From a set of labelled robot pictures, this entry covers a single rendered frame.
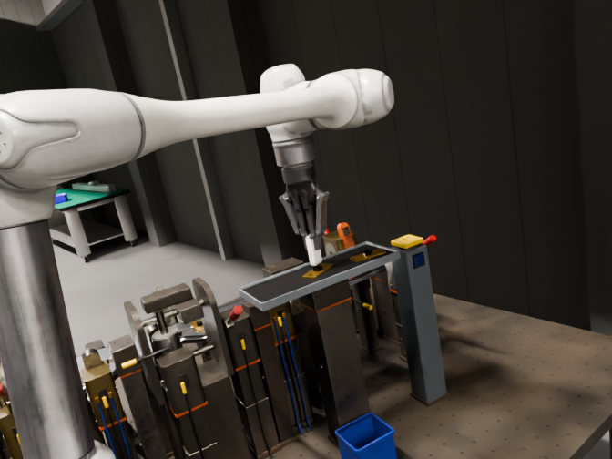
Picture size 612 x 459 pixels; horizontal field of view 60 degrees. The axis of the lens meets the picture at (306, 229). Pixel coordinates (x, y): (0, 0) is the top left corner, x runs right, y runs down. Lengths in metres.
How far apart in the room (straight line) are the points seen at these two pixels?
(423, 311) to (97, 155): 0.95
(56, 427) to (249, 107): 0.57
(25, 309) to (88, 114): 0.30
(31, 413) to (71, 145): 0.41
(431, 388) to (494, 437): 0.21
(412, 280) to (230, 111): 0.69
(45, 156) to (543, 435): 1.20
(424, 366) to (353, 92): 0.77
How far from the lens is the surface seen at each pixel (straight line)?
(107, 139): 0.73
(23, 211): 0.84
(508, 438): 1.44
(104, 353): 1.56
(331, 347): 1.29
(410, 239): 1.38
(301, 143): 1.15
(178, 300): 1.27
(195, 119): 0.88
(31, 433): 0.93
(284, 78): 1.14
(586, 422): 1.50
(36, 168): 0.71
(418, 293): 1.40
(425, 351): 1.47
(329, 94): 1.00
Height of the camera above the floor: 1.58
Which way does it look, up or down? 15 degrees down
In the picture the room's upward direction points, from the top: 11 degrees counter-clockwise
